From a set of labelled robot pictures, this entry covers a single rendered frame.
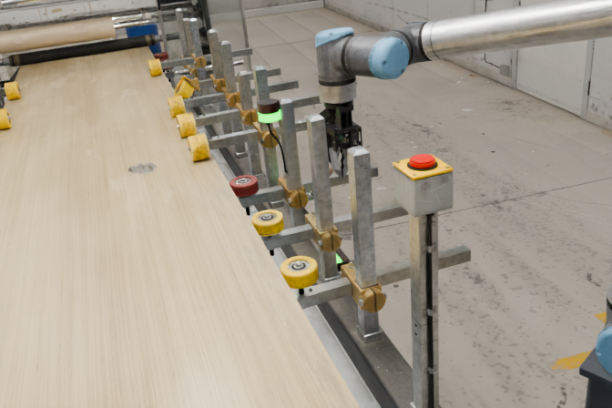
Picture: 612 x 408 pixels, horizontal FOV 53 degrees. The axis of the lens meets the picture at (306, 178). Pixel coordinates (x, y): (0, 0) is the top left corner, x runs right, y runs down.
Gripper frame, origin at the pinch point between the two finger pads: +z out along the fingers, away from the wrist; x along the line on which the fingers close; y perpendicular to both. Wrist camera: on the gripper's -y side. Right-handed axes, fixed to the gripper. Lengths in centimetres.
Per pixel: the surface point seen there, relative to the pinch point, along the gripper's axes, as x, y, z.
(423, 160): -8, 59, -27
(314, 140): -9.3, 9.3, -13.6
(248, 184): -21.2, -18.1, 5.9
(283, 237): -18.5, 5.0, 11.9
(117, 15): -40, -255, -13
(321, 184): -8.5, 9.3, -2.2
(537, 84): 270, -261, 85
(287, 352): -32, 54, 7
